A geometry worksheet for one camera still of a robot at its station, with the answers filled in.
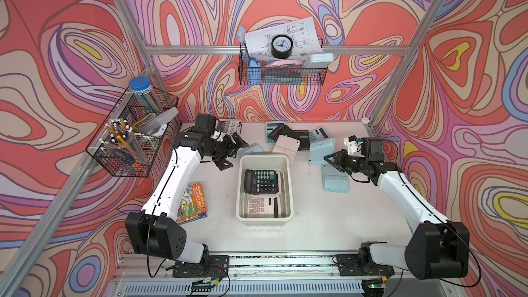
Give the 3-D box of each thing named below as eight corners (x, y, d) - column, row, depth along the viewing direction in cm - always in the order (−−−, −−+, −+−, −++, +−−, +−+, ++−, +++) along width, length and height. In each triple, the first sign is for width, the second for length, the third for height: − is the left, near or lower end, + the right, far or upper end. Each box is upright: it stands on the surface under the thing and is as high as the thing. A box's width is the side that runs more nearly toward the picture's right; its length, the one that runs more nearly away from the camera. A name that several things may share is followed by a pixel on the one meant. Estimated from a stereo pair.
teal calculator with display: (310, 143, 113) (311, 139, 110) (305, 135, 117) (306, 130, 114) (327, 139, 115) (328, 134, 112) (321, 130, 119) (322, 126, 116)
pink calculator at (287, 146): (270, 156, 106) (270, 149, 102) (279, 140, 113) (280, 133, 109) (292, 164, 103) (293, 158, 98) (300, 148, 110) (301, 141, 105)
